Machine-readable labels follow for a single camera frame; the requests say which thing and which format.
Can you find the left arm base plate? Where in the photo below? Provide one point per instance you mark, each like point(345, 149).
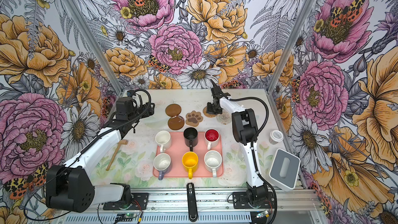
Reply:
point(137, 201)

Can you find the black mug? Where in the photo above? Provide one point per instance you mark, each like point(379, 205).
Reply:
point(190, 137)

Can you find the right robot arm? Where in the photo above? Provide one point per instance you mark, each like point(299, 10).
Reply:
point(245, 131)

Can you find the yellow mug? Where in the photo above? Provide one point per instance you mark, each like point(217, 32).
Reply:
point(190, 161)

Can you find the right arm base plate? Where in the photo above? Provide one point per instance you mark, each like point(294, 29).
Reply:
point(240, 200)

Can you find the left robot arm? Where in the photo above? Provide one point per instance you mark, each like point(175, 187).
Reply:
point(69, 187)

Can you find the wooden mallet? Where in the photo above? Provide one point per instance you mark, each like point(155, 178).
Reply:
point(120, 143)

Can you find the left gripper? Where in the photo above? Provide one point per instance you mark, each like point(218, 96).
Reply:
point(147, 109)

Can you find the glossy brown round coaster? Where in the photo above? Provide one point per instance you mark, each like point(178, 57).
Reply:
point(176, 123)

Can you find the cork round coaster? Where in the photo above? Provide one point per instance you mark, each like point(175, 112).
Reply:
point(208, 115)

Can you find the white paper cup with lid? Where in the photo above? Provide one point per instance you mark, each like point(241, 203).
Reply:
point(276, 137)

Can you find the white tissue box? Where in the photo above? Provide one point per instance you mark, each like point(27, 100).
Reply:
point(284, 170)

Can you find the dark brown round coaster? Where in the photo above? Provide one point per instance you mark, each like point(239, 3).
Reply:
point(173, 110)

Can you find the pink tray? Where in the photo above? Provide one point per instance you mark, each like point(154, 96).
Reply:
point(180, 157)

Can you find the black center bar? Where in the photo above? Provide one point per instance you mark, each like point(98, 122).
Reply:
point(192, 203)

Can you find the white patterned round coaster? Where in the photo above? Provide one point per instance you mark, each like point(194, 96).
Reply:
point(224, 118)

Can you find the white mug purple handle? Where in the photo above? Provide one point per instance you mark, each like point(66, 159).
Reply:
point(163, 164)

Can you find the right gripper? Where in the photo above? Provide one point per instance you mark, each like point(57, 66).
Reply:
point(210, 111)

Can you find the red interior white mug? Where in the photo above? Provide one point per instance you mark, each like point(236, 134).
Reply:
point(212, 138)

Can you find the paw shaped coaster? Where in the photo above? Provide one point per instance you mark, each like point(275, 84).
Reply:
point(194, 118)

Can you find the green circuit board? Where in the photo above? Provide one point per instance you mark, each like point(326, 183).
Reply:
point(127, 217)

